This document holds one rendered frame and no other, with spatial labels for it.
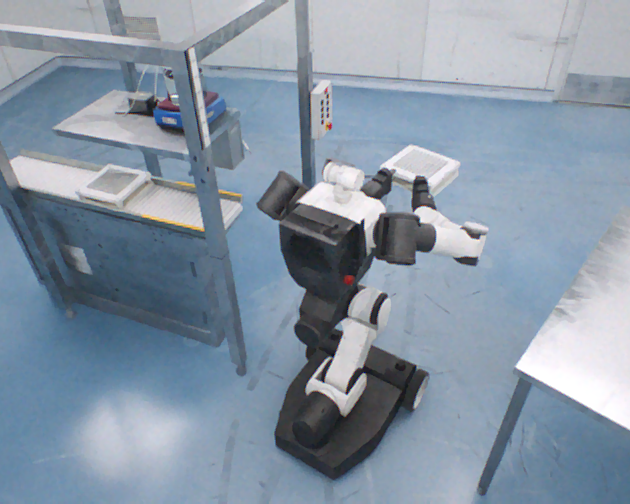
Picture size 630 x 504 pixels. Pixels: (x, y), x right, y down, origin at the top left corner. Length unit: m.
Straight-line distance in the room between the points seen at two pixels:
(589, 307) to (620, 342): 0.16
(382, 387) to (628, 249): 1.17
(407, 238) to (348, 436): 1.07
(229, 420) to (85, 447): 0.66
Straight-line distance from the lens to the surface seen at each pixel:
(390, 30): 5.38
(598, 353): 1.90
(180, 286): 2.63
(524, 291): 3.29
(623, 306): 2.09
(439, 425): 2.60
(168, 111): 2.06
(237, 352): 2.58
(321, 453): 2.27
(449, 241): 1.62
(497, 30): 5.36
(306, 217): 1.56
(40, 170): 2.98
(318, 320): 1.77
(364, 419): 2.37
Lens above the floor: 2.19
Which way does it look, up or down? 40 degrees down
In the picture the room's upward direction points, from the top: 2 degrees counter-clockwise
